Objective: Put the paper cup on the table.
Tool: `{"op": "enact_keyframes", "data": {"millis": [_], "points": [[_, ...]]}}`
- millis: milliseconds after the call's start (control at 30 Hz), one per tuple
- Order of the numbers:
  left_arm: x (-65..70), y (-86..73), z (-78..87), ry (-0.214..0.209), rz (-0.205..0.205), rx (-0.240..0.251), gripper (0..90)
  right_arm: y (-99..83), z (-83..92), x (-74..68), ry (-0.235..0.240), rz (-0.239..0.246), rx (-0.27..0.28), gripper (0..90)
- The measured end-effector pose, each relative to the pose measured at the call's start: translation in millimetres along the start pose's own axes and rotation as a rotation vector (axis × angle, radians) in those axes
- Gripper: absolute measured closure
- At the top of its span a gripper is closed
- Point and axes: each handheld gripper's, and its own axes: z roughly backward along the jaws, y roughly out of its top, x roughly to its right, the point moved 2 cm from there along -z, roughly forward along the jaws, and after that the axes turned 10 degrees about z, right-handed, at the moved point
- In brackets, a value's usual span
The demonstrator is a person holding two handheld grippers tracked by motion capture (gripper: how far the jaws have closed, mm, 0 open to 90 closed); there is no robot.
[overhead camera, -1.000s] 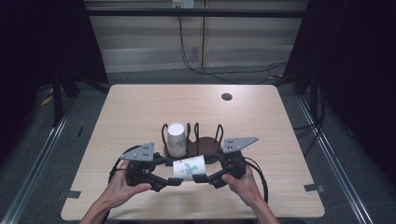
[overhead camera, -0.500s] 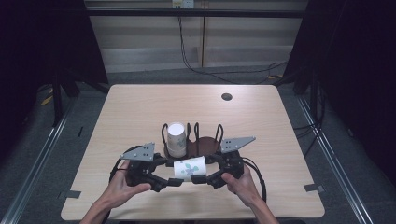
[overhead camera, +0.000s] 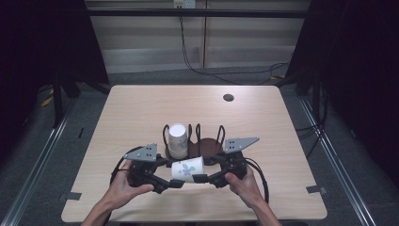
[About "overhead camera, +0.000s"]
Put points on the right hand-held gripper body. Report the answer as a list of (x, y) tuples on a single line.
[(238, 144)]

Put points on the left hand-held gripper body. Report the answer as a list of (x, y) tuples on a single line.
[(142, 153)]

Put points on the flower print paper cup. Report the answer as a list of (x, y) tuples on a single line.
[(188, 169)]

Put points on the stack of white paper cups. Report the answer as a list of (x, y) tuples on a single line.
[(178, 141)]

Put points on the person's right hand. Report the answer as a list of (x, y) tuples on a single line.
[(247, 188)]

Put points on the person's left hand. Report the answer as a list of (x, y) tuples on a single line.
[(125, 191)]

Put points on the grey tape strip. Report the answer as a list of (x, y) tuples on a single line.
[(315, 189), (70, 196)]

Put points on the black metal stand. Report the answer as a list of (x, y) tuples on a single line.
[(58, 103)]

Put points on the dark curtain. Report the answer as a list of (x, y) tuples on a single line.
[(37, 47), (360, 62)]

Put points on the metal floor rail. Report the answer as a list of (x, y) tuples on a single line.
[(335, 163), (37, 163)]

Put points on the wooden vertical wall strip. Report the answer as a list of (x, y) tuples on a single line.
[(205, 37)]

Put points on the black horizontal frame bar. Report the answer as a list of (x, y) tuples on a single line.
[(141, 12)]

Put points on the white wall socket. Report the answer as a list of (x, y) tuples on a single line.
[(184, 3)]

